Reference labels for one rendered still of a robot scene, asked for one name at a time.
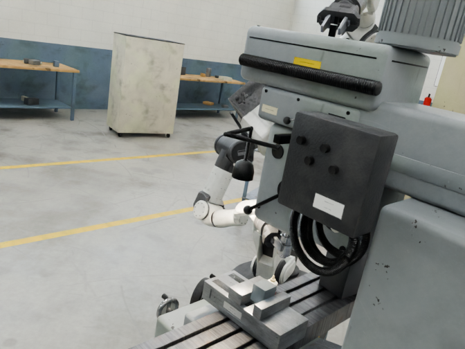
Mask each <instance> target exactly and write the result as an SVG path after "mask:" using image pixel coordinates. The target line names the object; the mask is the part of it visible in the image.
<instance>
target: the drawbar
mask: <svg viewBox="0 0 465 349"><path fill-rule="evenodd" d="M339 18H340V17H333V16H332V18H331V24H337V25H338V22H339ZM337 27H338V26H335V25H330V28H329V34H328V36H329V37H335V36H336V31H337Z"/></svg>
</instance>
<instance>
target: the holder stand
mask: <svg viewBox="0 0 465 349"><path fill-rule="evenodd" d="M326 257H328V258H336V257H335V256H333V255H331V254H330V253H329V252H328V251H327V254H326ZM367 257H368V253H366V254H364V256H363V257H362V258H361V259H360V260H359V261H358V262H357V263H356V264H354V265H352V266H350V267H346V269H345V270H343V271H342V272H340V273H339V274H336V275H335V276H329V277H324V276H321V277H320V282H319V284H320V285H322V286H323V287H324V288H326V289H327V290H329V291H330V292H331V293H333V294H335V295H336V296H337V297H338V298H340V299H343V298H347V297H348V296H352V295H354V294H357V292H358V288H359V285H360V282H361V278H362V275H363V271H364V268H365V263H366V261H367Z"/></svg>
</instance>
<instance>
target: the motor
mask: <svg viewBox="0 0 465 349"><path fill-rule="evenodd" d="M377 31H378V32H379V33H377V34H376V37H375V40H374V43H377V44H386V45H389V46H395V47H398V48H403V49H407V50H410V51H415V52H418V53H425V54H430V55H439V56H445V57H456V56H458V55H459V51H460V48H461V46H460V44H462V41H463V38H464V35H465V0H385V2H384V5H383V10H382V13H381V18H380V22H379V27H378V30H377Z"/></svg>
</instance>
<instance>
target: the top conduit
mask: <svg viewBox="0 0 465 349"><path fill-rule="evenodd" d="M239 63H240V64H241V65H243V66H248V67H252V68H255V69H261V70H264V71H270V72H273V73H278V74H282V75H287V76H291V77H294V78H299V79H303V80H308V81H312V82H318V83H320V84H326V85H330V86H333V87H338V88H339V87H340V88H342V89H348V90H351V91H357V92H361V93H366V94H368V95H373V96H378V95H379V94H380V92H381V90H382V83H381V82H380V81H375V80H369V79H366V78H360V77H356V76H352V75H347V74H346V75H345V74H342V73H336V72H333V71H326V70H322V69H316V68H313V67H309V66H302V65H299V64H292V63H288V62H282V61H278V60H272V59H268V58H265V57H259V56H254V55H249V54H245V53H242V54H241V55H240V56H239Z"/></svg>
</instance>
